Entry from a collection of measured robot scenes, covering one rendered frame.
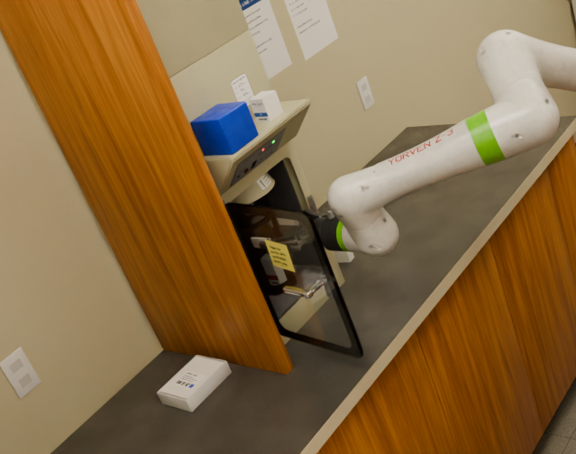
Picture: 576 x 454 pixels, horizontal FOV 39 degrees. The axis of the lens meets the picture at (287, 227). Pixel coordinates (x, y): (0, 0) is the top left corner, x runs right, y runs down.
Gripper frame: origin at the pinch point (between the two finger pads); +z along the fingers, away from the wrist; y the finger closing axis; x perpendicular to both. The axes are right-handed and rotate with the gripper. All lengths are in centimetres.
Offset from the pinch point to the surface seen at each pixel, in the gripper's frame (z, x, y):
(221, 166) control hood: -12.6, -29.0, 17.6
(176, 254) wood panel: 7.7, -8.8, 25.8
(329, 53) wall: 38, -17, -91
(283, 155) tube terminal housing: -5.0, -17.5, -9.4
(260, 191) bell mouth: -3.2, -12.9, 1.4
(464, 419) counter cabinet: -32, 71, -12
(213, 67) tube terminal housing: -5.2, -47.6, 1.8
